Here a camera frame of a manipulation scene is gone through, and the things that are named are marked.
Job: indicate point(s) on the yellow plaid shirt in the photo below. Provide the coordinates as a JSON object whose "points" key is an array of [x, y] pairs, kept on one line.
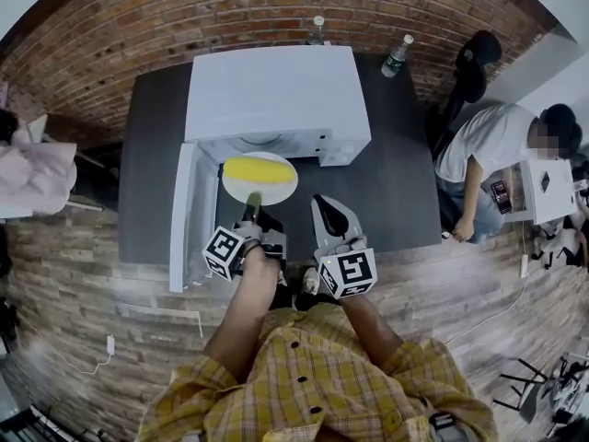
{"points": [[322, 385]]}

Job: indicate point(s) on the yellow corn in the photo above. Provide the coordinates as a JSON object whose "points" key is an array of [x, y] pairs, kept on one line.
{"points": [[260, 170]]}

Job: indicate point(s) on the white round plate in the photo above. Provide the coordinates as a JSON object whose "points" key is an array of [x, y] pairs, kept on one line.
{"points": [[276, 194]]}

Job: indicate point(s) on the white power adapter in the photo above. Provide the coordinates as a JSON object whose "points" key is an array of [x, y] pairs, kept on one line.
{"points": [[524, 266], [111, 343]]}

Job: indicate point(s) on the clear plastic water bottle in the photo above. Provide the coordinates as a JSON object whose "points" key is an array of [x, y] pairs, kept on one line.
{"points": [[316, 32]]}

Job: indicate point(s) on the person's left forearm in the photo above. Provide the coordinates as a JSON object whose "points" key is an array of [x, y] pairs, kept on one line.
{"points": [[250, 311]]}

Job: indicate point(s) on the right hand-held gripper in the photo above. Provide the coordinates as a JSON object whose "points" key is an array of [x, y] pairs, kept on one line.
{"points": [[349, 270]]}

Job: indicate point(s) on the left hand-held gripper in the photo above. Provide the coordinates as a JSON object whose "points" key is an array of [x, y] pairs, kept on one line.
{"points": [[223, 251]]}

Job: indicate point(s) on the person's right forearm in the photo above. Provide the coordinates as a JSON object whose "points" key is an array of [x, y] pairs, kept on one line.
{"points": [[368, 329]]}

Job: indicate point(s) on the black metal stand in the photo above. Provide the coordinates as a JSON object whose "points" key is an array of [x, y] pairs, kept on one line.
{"points": [[522, 385]]}

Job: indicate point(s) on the black smartphone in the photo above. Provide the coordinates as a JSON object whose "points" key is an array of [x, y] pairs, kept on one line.
{"points": [[501, 196]]}

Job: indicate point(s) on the green label water bottle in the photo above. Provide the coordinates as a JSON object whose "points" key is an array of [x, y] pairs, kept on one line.
{"points": [[395, 60]]}

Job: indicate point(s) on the white box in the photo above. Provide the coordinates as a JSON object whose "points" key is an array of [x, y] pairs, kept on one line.
{"points": [[550, 187]]}

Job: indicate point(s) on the white microwave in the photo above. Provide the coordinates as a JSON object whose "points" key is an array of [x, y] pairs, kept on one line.
{"points": [[276, 95]]}

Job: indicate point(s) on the person's shoe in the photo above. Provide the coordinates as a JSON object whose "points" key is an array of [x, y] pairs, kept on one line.
{"points": [[311, 281]]}

